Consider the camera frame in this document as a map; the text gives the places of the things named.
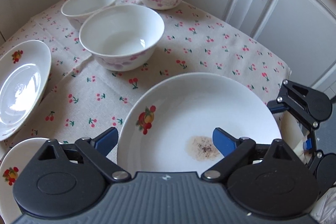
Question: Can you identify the white plate fruit decal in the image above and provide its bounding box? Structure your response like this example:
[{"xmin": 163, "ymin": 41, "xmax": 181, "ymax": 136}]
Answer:
[
  {"xmin": 1, "ymin": 40, "xmax": 51, "ymax": 141},
  {"xmin": 1, "ymin": 138, "xmax": 49, "ymax": 223}
]

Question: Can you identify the white plate with stain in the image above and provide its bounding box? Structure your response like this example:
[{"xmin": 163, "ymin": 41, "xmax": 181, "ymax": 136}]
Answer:
[{"xmin": 117, "ymin": 73, "xmax": 281, "ymax": 174}]

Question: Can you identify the cherry print tablecloth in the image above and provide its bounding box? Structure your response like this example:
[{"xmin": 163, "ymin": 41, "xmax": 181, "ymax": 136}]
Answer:
[{"xmin": 1, "ymin": 2, "xmax": 291, "ymax": 155}]

